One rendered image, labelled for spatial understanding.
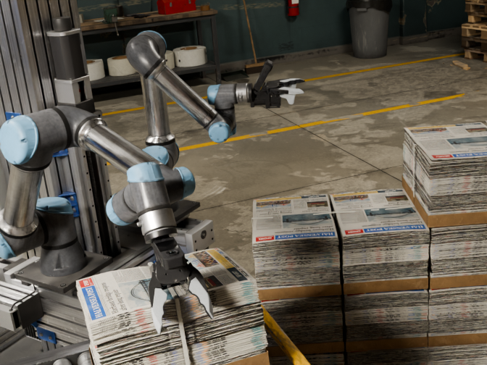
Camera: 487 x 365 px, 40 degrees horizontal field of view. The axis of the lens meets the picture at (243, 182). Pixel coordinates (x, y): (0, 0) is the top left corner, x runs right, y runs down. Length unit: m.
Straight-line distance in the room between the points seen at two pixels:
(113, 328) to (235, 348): 0.28
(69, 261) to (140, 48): 0.77
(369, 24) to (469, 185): 7.00
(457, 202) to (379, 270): 0.34
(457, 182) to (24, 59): 1.43
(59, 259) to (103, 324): 0.77
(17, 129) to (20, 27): 0.55
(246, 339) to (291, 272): 0.75
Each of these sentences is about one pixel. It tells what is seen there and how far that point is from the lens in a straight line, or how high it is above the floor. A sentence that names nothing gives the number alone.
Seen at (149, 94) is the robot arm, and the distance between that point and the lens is 2.54.
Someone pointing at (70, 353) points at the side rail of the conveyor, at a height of 0.80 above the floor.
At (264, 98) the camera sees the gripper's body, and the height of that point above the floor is 1.20.
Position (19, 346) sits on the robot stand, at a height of 0.21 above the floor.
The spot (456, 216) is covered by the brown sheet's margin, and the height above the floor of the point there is 0.87.
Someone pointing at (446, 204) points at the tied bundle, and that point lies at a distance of 2.25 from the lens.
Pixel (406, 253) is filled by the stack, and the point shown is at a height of 0.74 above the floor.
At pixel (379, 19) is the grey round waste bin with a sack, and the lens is 9.16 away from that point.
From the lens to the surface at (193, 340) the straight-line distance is 1.51.
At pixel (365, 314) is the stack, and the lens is 2.38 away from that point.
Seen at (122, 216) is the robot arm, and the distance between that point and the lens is 1.54.
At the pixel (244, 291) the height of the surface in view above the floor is 1.04.
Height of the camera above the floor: 1.80
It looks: 21 degrees down
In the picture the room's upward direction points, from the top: 5 degrees counter-clockwise
